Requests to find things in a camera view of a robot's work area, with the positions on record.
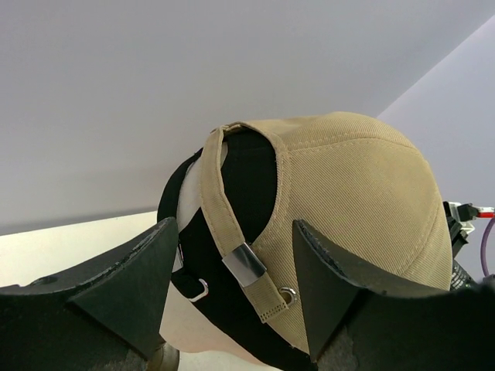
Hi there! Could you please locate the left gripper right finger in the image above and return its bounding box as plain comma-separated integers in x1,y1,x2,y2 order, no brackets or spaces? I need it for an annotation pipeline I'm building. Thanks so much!
292,220,494,370

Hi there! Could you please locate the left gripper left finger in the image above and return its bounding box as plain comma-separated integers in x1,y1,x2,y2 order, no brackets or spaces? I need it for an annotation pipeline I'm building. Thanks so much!
1,218,178,370

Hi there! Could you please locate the black embroidered cap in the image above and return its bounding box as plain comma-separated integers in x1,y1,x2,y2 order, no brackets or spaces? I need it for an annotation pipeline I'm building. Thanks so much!
156,131,314,371

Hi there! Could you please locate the beige embroidered cap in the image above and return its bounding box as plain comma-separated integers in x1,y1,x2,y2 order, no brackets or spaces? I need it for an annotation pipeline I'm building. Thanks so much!
200,111,454,355

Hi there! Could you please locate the cream mannequin head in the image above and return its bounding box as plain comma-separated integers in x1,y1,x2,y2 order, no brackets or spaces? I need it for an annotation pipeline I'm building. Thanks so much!
157,159,271,366

